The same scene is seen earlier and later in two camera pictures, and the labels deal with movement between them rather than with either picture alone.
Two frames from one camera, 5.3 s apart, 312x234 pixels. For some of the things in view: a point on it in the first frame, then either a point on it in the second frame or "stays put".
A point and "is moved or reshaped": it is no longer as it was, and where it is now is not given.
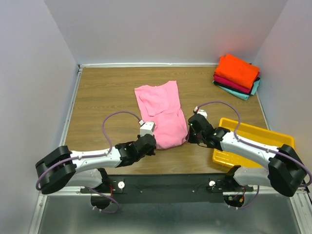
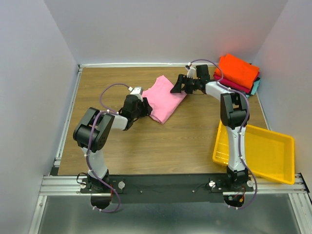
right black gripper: [189, 138] to [181, 80]
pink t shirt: [161, 105] is moved or reshaped
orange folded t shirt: [232, 68] stays put
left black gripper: [151, 152] to [146, 108]
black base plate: [168, 188] stays put
